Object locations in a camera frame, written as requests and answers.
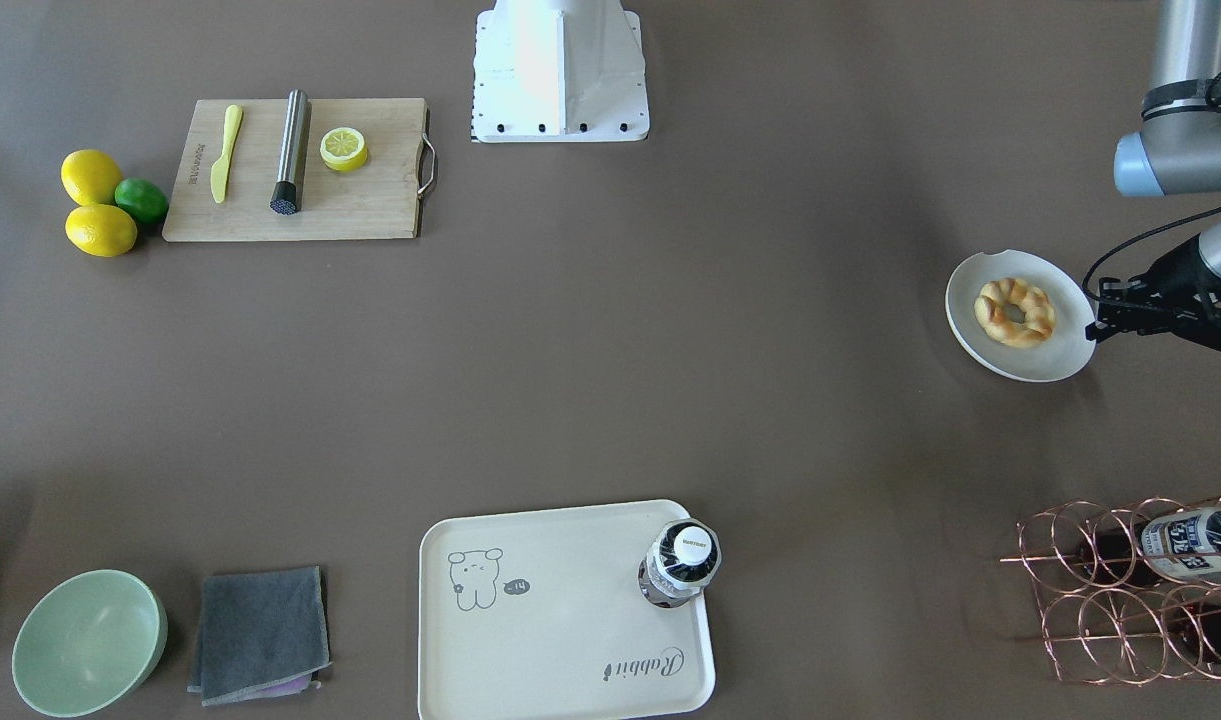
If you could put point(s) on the grey folded cloth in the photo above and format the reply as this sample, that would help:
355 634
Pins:
260 635

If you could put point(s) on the light green bowl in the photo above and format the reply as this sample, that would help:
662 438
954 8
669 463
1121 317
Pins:
87 643

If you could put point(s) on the bottle lying in rack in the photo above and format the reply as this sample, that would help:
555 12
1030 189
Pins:
1177 547

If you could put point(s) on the yellow lemon lower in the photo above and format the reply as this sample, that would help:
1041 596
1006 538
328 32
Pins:
101 230

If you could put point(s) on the golden twisted donut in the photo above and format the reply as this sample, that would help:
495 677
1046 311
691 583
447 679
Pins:
1016 313

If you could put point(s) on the yellow lemon upper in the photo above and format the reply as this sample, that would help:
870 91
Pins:
90 177

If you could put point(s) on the half lemon slice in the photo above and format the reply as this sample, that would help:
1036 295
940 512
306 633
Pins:
343 149

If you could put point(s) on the cream tray with bear print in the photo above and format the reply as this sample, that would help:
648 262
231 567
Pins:
541 615

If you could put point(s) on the wooden cutting board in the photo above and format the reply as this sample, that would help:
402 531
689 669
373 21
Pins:
380 201

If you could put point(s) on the white round plate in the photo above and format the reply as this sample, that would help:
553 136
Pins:
1065 354

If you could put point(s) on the steel cylindrical muddler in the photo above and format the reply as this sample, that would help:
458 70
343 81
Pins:
287 190

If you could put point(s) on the dark beverage bottle white cap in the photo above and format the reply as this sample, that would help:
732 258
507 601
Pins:
679 564

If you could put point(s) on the yellow plastic knife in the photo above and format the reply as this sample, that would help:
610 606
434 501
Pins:
219 176

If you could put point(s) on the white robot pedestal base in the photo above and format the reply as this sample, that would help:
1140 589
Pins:
559 72

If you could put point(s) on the green lime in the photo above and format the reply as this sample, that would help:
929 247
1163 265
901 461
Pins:
144 201

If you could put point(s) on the copper wire bottle rack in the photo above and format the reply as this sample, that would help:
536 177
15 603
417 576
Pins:
1107 615

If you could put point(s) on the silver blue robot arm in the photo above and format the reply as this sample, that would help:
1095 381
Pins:
1177 150

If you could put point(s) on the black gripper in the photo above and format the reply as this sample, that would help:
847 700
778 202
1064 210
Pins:
1177 273

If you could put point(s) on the yellow lemon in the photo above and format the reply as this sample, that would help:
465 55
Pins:
101 230
90 177

